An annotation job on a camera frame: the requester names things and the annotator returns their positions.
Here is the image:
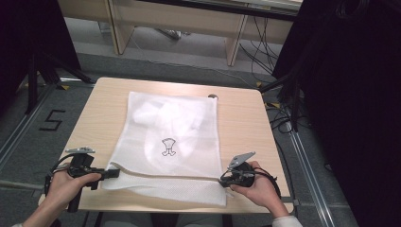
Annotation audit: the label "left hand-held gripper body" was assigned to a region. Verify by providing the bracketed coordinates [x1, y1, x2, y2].
[64, 147, 106, 213]

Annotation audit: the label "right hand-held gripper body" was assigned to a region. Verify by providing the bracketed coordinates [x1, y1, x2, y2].
[224, 151, 256, 189]

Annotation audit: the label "white mesh laundry bag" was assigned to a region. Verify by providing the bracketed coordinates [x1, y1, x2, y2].
[100, 91, 229, 208]

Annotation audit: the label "person's right hand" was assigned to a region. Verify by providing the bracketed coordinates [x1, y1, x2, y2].
[230, 160, 289, 219]

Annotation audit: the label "person's left hand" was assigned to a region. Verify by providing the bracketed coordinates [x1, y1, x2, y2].
[44, 169, 103, 216]

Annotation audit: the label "grey tape strip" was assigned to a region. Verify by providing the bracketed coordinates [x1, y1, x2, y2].
[281, 196, 301, 207]

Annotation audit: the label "white garment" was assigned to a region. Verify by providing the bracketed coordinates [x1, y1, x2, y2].
[131, 97, 206, 159]

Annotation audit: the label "black metal stand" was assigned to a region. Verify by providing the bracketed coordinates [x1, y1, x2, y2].
[24, 51, 96, 115]
[259, 70, 305, 132]

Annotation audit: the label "black curtain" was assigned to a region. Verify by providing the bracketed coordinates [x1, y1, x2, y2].
[0, 0, 82, 116]
[272, 0, 401, 227]

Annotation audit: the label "light wooden desk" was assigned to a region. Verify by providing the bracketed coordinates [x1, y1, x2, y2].
[58, 0, 305, 67]

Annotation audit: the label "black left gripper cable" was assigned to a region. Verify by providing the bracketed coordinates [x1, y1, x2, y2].
[43, 153, 77, 197]

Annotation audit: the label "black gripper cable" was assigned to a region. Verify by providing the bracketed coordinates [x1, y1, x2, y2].
[252, 167, 283, 201]
[43, 153, 77, 197]

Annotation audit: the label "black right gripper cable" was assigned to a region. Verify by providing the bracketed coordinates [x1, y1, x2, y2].
[252, 167, 283, 201]

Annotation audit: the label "metal floor rail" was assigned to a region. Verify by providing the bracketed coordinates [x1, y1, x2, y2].
[287, 128, 338, 227]
[0, 84, 56, 173]

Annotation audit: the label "black floor cables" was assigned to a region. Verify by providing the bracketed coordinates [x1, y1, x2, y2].
[265, 99, 305, 134]

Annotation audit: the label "black hanging cables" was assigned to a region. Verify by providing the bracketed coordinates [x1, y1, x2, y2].
[238, 15, 280, 83]

